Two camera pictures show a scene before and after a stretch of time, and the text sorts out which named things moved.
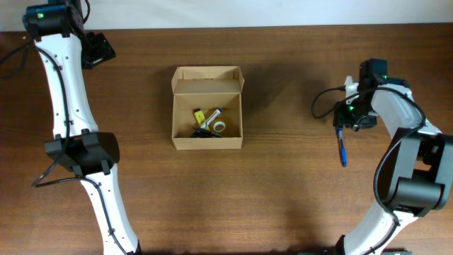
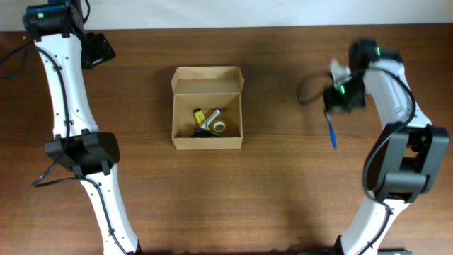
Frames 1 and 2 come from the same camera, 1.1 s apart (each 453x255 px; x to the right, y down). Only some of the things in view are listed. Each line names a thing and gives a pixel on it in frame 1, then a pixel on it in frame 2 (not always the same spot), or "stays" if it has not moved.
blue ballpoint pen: [340, 137] to [333, 134]
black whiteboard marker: [197, 134] stays
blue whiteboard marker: [218, 111] stays
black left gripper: [103, 50] stays
